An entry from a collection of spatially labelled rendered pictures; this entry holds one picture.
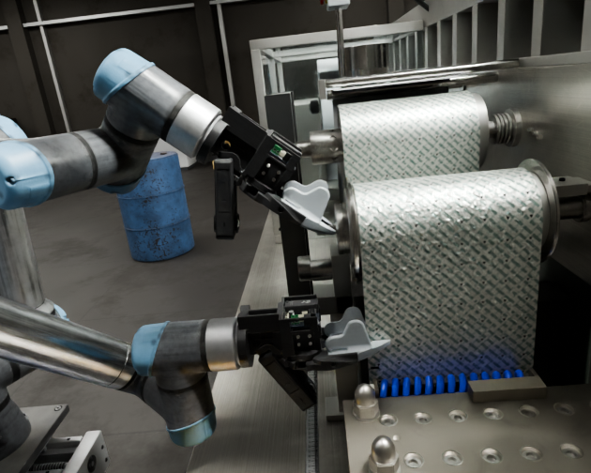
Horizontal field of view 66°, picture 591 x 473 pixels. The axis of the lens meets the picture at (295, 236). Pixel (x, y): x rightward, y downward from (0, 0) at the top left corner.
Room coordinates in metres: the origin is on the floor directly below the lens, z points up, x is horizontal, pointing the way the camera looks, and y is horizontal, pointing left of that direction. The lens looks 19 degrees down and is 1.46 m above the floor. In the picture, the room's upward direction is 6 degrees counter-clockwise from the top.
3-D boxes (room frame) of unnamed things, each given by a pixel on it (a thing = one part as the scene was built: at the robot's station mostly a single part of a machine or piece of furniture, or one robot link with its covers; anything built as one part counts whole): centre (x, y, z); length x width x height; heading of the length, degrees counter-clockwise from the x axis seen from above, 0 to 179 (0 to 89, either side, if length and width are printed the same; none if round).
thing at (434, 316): (0.57, -0.20, 1.11); 0.23 x 0.01 x 0.18; 86
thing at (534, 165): (0.62, -0.34, 1.25); 0.15 x 0.01 x 0.15; 176
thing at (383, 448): (0.41, -0.07, 1.05); 0.04 x 0.04 x 0.04
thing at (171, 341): (0.59, 0.19, 1.11); 0.11 x 0.08 x 0.09; 86
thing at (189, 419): (0.61, 0.20, 1.01); 0.11 x 0.08 x 0.11; 43
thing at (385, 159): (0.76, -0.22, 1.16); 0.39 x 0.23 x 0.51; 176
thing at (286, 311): (0.58, 0.03, 1.12); 0.12 x 0.08 x 0.09; 86
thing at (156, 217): (4.38, 1.33, 0.48); 0.64 x 0.64 x 0.96
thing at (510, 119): (0.86, -0.39, 1.33); 0.07 x 0.07 x 0.07; 86
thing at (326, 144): (0.89, -0.08, 1.33); 0.06 x 0.06 x 0.06; 86
